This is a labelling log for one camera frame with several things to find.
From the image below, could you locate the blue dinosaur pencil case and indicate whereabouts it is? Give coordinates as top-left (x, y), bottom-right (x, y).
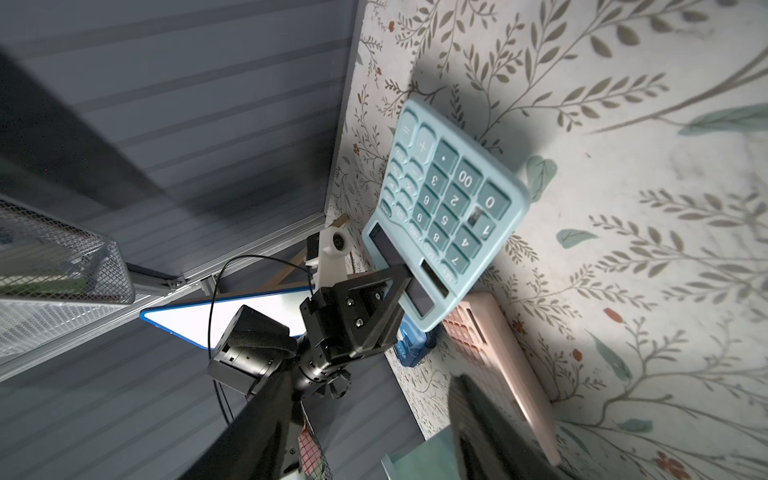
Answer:
top-left (394, 314), bottom-right (438, 368)

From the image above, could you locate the teal calculator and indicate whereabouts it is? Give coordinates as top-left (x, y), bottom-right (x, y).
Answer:
top-left (362, 100), bottom-right (531, 332)

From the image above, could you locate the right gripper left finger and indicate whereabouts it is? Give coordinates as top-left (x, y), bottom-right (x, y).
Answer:
top-left (181, 372), bottom-right (293, 480)

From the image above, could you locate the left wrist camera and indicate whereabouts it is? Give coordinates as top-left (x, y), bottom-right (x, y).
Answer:
top-left (305, 226), bottom-right (352, 291)

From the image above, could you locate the small pink calculator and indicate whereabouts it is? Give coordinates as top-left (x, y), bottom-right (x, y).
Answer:
top-left (442, 292), bottom-right (561, 466)

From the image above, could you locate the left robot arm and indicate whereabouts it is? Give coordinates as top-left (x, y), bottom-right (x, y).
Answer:
top-left (208, 265), bottom-right (413, 400)

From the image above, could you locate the mint green storage box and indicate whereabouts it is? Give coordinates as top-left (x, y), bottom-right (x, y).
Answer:
top-left (381, 426), bottom-right (461, 480)

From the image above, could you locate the black wire wall basket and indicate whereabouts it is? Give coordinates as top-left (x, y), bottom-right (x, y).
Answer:
top-left (280, 405), bottom-right (333, 480)

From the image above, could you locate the blue framed whiteboard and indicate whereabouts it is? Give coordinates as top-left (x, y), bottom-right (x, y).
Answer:
top-left (139, 287), bottom-right (309, 349)

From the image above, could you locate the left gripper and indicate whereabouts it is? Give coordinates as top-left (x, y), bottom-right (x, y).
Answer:
top-left (299, 265), bottom-right (412, 363)

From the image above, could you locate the white mesh wall basket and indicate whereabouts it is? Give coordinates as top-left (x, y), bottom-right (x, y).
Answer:
top-left (1, 196), bottom-right (135, 358)

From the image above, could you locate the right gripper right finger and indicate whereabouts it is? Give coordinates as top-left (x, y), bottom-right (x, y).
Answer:
top-left (448, 375), bottom-right (568, 479)

